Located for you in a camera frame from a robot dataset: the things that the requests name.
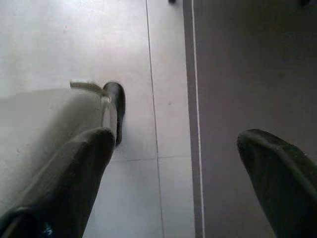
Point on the silver robot leg black foot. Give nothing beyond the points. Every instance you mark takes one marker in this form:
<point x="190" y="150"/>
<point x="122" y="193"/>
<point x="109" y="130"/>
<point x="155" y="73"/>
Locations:
<point x="49" y="114"/>

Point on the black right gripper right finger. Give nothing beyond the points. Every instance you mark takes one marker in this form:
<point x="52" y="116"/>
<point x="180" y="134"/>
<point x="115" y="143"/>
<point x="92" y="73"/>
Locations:
<point x="280" y="178"/>

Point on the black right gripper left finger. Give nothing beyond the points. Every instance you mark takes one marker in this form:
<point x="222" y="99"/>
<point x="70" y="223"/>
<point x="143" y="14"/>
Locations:
<point x="74" y="178"/>

